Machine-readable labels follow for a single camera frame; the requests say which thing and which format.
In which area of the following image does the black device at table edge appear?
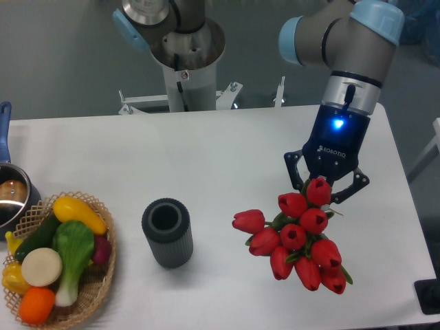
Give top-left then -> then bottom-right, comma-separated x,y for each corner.
414,278 -> 439,315

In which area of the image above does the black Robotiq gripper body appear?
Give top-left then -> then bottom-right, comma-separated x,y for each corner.
302,105 -> 371,182

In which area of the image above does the yellow squash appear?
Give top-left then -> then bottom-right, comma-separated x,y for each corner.
52,196 -> 107,235

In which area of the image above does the red radish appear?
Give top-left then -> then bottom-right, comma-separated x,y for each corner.
91,236 -> 112,265

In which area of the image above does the blue handled saucepan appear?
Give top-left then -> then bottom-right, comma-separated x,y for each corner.
1,101 -> 41,241

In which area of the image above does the blue plastic bag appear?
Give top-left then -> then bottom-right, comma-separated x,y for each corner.
396,0 -> 439,67

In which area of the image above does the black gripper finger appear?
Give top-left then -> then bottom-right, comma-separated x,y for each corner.
283,150 -> 309,191
331,167 -> 370,204

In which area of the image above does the white metal frame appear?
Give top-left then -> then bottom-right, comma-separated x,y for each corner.
406,118 -> 439,184

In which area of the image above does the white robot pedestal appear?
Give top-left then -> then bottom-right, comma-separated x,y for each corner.
114,15 -> 243,115

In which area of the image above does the green cucumber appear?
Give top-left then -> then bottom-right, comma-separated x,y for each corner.
14,213 -> 61,263

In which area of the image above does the red tulip bouquet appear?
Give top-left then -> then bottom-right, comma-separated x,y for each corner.
232,177 -> 353,294

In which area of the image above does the dark grey ribbed vase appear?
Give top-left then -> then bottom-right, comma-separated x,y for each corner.
142,198 -> 194,269

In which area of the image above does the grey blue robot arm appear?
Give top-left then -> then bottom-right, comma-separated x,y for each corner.
113,1 -> 404,204

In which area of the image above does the green bok choy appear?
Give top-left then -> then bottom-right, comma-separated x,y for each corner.
52,220 -> 94,307

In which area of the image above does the yellow bell pepper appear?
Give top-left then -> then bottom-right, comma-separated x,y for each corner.
2,261 -> 32,296

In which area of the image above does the yellow banana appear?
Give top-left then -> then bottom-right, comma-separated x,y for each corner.
5,231 -> 23,255

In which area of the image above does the beige round bun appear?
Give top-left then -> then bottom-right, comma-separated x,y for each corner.
21,247 -> 63,287

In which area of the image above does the orange fruit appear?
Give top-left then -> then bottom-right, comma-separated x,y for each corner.
19,287 -> 55,325

